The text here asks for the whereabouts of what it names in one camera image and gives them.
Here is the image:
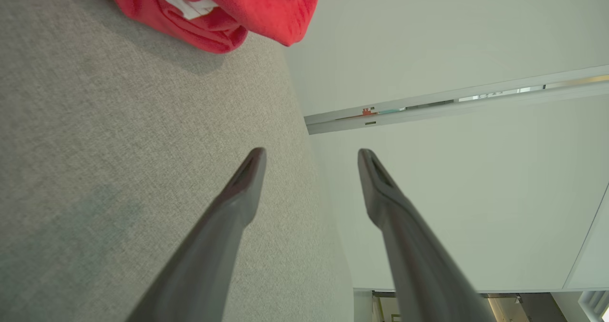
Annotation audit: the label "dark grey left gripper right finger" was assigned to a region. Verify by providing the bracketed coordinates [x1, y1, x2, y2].
[358, 148, 495, 322]

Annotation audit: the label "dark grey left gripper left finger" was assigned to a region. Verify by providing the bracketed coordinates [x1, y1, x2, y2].
[126, 147, 267, 322]

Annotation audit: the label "red shorts with white stripes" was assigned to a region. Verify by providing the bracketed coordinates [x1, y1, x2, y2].
[50, 0, 321, 54]

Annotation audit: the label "grey fabric sofa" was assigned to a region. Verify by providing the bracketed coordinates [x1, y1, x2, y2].
[0, 0, 355, 322]

